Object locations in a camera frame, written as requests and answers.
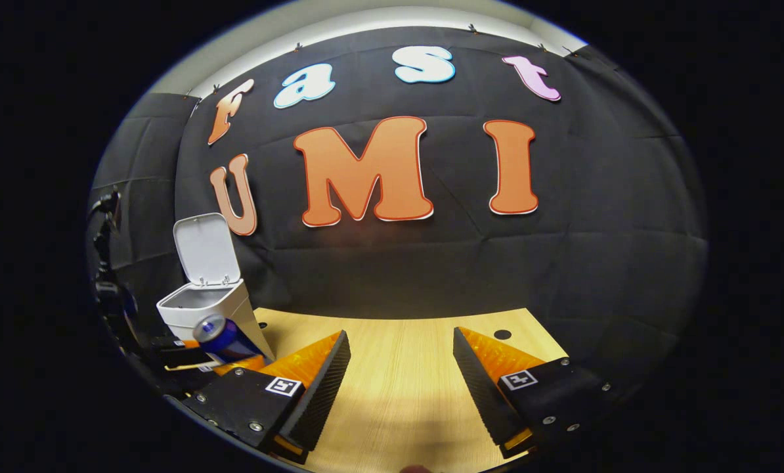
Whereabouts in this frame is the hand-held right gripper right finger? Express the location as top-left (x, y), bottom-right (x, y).
top-left (453, 328), bottom-right (629, 461)

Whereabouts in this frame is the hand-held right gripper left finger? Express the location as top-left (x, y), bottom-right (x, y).
top-left (182, 332), bottom-right (352, 466)

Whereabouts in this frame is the blue pop can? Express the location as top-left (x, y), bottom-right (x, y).
top-left (192, 314), bottom-right (265, 363)

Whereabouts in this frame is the white desktop garbage bin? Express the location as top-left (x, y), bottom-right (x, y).
top-left (156, 212), bottom-right (276, 363)

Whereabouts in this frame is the wooden desktop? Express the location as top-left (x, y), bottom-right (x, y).
top-left (169, 307), bottom-right (570, 473)

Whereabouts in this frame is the black side cloth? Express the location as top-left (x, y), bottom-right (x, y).
top-left (90, 92), bottom-right (202, 342)

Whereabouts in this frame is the black backdrop cloth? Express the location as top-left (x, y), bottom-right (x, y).
top-left (174, 26), bottom-right (708, 382)

